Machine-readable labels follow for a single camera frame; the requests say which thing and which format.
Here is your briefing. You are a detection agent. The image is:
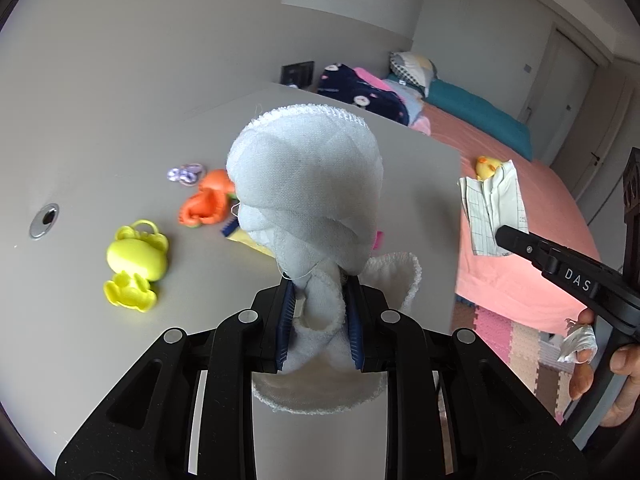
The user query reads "silver desk cable grommet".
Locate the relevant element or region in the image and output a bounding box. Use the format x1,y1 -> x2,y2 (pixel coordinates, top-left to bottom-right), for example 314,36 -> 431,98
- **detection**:
28,203 -> 60,240

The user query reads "right hand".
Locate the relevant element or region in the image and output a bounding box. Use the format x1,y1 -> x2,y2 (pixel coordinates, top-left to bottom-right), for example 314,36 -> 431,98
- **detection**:
567,306 -> 640,429

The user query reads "teal bolster pillow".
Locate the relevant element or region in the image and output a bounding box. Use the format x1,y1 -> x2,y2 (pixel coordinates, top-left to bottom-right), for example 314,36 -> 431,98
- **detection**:
425,79 -> 533,162

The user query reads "colourful foam floor mat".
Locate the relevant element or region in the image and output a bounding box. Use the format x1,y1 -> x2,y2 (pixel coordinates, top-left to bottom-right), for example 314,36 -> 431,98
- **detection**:
451,300 -> 573,422

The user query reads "yellow towel blue trim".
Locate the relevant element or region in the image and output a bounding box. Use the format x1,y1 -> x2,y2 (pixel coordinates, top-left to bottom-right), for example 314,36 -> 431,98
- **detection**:
221,219 -> 273,258

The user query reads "black wall socket panel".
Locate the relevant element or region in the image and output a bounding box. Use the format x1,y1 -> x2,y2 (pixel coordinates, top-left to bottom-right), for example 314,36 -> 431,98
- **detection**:
280,61 -> 314,89

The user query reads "crumpled white tissue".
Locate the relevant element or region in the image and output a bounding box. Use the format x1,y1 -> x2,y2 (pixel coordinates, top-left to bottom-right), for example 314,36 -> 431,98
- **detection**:
558,324 -> 598,364

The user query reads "white checked paper cloth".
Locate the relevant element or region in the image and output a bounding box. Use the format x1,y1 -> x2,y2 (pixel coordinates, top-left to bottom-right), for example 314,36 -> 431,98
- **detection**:
459,160 -> 529,257

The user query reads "white wardrobe door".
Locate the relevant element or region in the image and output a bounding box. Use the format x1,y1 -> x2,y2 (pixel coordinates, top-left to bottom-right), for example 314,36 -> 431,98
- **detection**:
518,29 -> 598,166

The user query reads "navy patterned blanket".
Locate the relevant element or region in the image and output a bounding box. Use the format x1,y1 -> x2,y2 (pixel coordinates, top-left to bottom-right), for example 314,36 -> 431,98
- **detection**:
317,64 -> 409,126

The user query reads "checkered pillow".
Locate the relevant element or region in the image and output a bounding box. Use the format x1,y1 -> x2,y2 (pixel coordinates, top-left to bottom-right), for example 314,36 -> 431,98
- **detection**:
390,52 -> 437,99

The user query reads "orange seahorse toy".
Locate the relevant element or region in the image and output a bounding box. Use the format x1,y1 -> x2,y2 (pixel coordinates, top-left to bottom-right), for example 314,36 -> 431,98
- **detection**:
178,169 -> 236,228

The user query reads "yellow duck plush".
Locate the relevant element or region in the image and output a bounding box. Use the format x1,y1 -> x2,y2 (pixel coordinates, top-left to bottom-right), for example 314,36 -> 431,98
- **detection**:
475,156 -> 503,181

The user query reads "bed with pink sheet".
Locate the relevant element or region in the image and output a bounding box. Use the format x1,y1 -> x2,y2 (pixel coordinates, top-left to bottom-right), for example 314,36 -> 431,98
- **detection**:
423,103 -> 599,334

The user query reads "yellow-green frog toy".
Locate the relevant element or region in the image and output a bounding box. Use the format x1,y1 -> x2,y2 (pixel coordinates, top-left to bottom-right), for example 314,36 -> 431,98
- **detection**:
103,219 -> 169,313

